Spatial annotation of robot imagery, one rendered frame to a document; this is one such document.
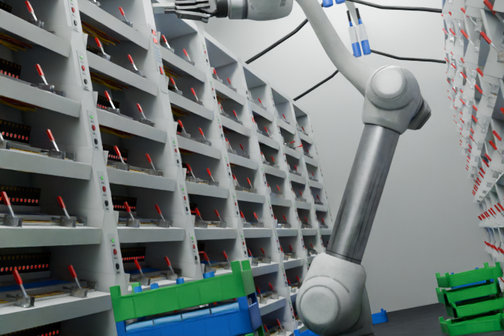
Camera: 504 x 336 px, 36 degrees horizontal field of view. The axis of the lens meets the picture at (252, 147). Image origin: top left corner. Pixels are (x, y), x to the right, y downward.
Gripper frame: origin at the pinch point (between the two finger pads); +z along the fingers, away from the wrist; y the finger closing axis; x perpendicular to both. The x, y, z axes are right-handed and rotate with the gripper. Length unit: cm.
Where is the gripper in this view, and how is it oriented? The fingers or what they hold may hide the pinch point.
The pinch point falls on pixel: (163, 7)
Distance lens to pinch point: 247.7
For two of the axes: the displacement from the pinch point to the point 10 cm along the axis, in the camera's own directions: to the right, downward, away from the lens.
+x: 1.1, -6.1, -7.9
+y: -1.7, -7.9, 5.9
